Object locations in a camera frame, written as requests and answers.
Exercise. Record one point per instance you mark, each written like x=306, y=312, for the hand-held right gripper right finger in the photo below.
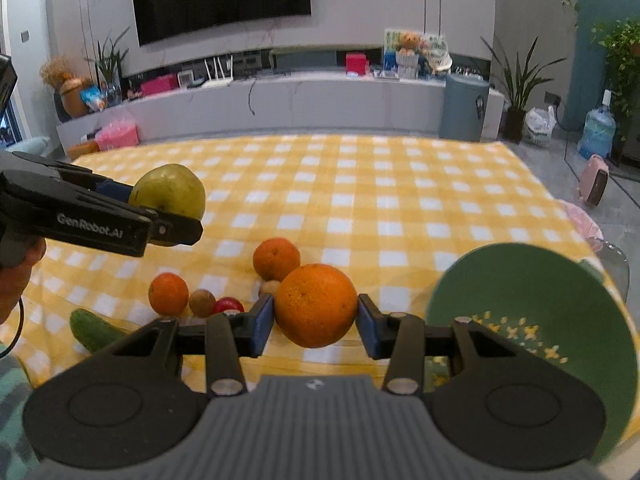
x=369, y=329

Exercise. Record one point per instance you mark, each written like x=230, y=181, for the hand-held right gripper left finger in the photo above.
x=262, y=327

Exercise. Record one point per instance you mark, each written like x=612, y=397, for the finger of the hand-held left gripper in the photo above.
x=175, y=230
x=112, y=191

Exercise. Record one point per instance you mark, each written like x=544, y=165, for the red tomato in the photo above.
x=227, y=305

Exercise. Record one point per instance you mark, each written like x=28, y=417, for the yellow green pear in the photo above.
x=170, y=187

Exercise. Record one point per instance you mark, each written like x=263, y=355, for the large orange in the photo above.
x=316, y=305

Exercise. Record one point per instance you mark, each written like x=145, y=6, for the small orange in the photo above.
x=168, y=294

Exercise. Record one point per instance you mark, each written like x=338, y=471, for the brown kiwi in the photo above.
x=202, y=302
x=270, y=288

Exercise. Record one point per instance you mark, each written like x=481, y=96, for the medium orange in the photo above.
x=276, y=259

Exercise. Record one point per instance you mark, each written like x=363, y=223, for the green cucumber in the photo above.
x=95, y=330

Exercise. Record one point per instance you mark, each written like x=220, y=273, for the green bowl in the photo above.
x=525, y=290

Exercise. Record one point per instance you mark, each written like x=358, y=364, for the person's left hand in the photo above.
x=20, y=280

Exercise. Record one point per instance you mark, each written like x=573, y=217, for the pink basket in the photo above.
x=117, y=135

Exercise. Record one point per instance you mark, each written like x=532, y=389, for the blue snack bag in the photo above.
x=92, y=97

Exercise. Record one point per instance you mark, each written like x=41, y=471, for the brown vase with dried flowers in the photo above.
x=74, y=97

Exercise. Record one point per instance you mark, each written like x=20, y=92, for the pink box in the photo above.
x=159, y=85

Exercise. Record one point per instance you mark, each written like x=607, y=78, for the potted plant in glass vase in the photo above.
x=111, y=75

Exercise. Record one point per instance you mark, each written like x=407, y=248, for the yellow checked tablecloth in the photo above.
x=350, y=200

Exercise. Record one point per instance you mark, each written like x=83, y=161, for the white router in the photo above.
x=217, y=75

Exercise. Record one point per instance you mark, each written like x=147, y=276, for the grey marble television console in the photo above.
x=325, y=105

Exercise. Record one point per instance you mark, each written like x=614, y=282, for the teal patterned clothing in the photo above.
x=15, y=410

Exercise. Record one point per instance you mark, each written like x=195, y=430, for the pink seat cushion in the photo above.
x=575, y=215

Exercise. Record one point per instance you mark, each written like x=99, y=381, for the blue grey trash bin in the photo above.
x=465, y=107

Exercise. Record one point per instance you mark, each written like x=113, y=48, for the red box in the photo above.
x=356, y=63

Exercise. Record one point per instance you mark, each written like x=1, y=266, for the transparent chair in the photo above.
x=610, y=260

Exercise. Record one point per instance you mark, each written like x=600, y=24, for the long leaf potted plant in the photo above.
x=515, y=120

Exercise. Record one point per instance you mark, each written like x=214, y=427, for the white plastic bag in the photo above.
x=540, y=127

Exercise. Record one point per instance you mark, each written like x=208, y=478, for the pink space heater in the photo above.
x=591, y=180

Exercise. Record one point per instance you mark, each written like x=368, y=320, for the teddy bear bouquet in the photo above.
x=407, y=47

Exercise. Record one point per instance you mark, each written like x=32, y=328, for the blue water jug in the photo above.
x=597, y=135

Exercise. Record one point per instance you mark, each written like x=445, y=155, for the green leafy plant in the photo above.
x=622, y=60

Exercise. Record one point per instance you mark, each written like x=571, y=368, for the white photo frame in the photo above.
x=186, y=78

